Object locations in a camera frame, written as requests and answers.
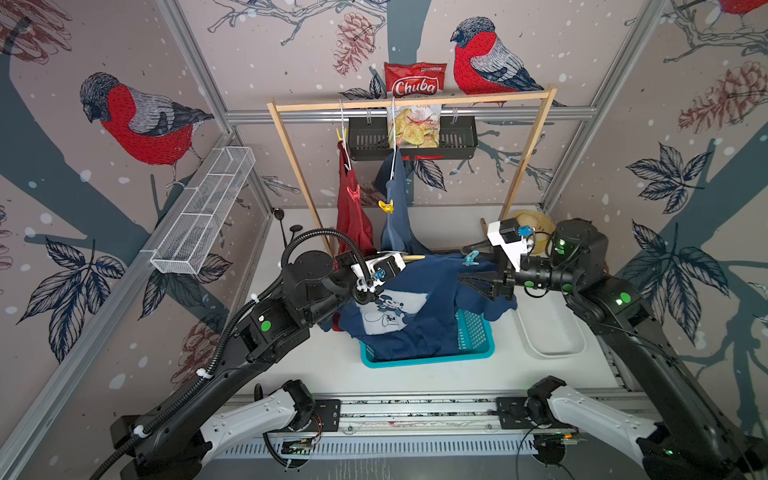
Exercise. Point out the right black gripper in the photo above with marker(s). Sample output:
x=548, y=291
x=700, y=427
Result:
x=507, y=276

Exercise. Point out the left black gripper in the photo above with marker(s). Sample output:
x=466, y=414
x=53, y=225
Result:
x=347, y=258

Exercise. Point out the light blue clothespin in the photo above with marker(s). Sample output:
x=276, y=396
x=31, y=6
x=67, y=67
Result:
x=471, y=259

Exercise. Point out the navy printed t-shirt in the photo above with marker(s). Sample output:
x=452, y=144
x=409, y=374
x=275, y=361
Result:
x=415, y=316

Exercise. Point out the yellow plastic hanger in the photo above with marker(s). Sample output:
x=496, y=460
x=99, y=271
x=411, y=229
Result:
x=413, y=258

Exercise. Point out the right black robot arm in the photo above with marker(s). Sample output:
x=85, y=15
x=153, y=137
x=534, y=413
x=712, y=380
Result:
x=693, y=438

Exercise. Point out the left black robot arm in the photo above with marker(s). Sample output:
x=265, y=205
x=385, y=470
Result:
x=321, y=270

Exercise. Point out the dark red t-shirt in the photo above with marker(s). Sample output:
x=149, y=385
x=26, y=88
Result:
x=351, y=219

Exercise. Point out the slate blue t-shirt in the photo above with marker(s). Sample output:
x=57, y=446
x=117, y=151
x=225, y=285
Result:
x=397, y=234

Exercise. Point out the teal plastic basket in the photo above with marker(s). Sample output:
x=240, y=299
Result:
x=475, y=342

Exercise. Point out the pink clothespin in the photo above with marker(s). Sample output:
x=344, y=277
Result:
x=354, y=193

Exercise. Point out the black spoon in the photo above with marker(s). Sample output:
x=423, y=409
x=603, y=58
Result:
x=295, y=231

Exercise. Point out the white plastic tray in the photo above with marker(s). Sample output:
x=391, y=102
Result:
x=548, y=328

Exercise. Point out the black ladle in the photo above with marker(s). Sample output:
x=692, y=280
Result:
x=279, y=215

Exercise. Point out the yellow chips bag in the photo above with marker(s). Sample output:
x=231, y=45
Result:
x=418, y=126

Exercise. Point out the red Chuba snack bag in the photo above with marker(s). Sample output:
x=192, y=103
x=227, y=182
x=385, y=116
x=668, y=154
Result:
x=419, y=79

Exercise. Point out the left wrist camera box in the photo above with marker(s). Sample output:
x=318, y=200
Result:
x=384, y=267

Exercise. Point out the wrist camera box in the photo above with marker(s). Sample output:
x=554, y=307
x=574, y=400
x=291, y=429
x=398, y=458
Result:
x=384, y=267
x=514, y=239

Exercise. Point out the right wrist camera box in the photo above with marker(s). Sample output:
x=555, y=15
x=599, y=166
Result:
x=514, y=239

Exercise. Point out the white wire hanger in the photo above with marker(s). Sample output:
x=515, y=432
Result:
x=393, y=138
x=344, y=146

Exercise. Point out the black wall basket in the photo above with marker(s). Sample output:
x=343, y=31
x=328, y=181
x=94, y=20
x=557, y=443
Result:
x=368, y=141

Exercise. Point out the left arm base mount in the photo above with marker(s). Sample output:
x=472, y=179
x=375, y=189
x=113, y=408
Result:
x=324, y=417

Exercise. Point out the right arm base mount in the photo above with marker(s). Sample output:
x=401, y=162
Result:
x=521, y=413

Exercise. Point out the white wire shelf basket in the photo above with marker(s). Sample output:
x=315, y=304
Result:
x=193, y=233

